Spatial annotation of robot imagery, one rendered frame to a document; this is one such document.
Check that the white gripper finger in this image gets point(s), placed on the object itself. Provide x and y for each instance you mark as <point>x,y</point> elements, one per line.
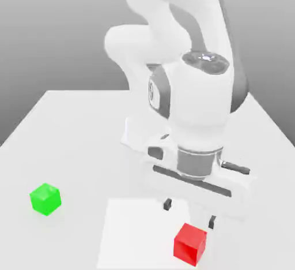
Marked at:
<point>167,204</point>
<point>211,222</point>

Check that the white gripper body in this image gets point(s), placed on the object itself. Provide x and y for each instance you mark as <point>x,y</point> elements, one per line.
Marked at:
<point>221,199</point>

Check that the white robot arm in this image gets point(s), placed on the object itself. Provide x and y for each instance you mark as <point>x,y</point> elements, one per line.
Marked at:
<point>198,103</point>

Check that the small red cube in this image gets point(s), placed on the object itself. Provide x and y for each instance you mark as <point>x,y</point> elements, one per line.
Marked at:
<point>189,243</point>

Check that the small green cube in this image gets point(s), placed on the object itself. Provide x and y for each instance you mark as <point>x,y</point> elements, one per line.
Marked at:
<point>45,199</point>

